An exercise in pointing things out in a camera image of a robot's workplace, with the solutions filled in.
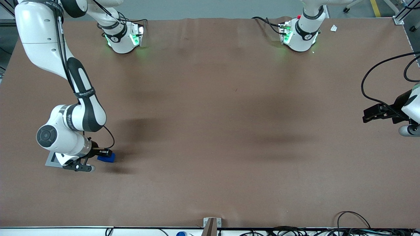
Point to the gray square base block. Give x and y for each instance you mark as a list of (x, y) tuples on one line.
[(51, 162)]

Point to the chair leg with caster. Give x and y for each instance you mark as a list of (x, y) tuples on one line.
[(352, 6)]

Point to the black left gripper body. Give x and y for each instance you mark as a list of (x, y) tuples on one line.
[(398, 107)]

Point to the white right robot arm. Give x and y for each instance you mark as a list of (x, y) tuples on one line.
[(39, 32)]

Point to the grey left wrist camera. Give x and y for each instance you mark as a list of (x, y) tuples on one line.
[(408, 130)]

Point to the white paper scrap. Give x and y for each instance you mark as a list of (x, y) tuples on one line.
[(333, 28)]

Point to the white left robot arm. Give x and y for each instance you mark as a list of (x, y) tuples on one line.
[(302, 39)]

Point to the blue round cap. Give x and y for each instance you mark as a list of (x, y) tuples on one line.
[(181, 234)]

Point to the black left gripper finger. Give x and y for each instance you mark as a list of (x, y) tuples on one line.
[(377, 109), (377, 117)]

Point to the aluminium frame post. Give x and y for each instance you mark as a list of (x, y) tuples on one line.
[(402, 16)]

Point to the metal bracket with brown post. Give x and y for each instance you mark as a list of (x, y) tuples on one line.
[(211, 224)]

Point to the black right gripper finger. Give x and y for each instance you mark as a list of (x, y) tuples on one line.
[(107, 153), (100, 149)]

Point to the blue plastic part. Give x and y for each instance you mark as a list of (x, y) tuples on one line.
[(107, 159)]

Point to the brown table mat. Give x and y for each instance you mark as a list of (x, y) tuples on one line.
[(210, 131)]

